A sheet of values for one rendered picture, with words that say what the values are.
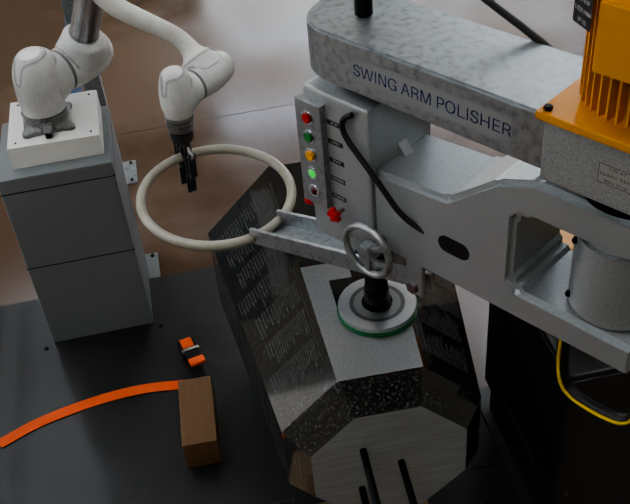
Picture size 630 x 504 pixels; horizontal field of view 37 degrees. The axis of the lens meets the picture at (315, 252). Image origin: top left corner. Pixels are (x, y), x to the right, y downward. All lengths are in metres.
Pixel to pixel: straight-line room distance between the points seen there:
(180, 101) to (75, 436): 1.31
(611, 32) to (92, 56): 2.24
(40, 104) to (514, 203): 1.96
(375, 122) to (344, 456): 0.91
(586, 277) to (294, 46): 3.96
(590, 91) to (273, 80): 3.77
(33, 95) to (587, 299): 2.10
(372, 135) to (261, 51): 3.61
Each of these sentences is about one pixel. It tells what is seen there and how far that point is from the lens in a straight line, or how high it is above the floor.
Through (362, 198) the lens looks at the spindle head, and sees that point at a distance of 2.16.
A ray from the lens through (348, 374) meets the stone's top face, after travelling 2.40.
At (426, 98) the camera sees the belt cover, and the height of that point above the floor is 1.63.
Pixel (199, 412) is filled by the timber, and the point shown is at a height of 0.14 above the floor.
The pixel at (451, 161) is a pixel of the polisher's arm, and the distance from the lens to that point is 2.11.
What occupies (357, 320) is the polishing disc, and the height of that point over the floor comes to 0.85.
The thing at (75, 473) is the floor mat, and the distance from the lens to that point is 3.40.
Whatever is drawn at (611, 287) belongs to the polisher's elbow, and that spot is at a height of 1.36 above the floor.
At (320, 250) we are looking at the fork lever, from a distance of 2.49.
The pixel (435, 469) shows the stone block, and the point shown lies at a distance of 2.61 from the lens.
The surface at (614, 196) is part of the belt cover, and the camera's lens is 1.69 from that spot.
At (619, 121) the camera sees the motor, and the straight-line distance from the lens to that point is 1.63.
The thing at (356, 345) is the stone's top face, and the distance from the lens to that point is 2.47.
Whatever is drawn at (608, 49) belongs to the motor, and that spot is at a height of 1.89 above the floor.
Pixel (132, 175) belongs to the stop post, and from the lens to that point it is 4.69.
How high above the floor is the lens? 2.59
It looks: 40 degrees down
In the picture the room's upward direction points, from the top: 6 degrees counter-clockwise
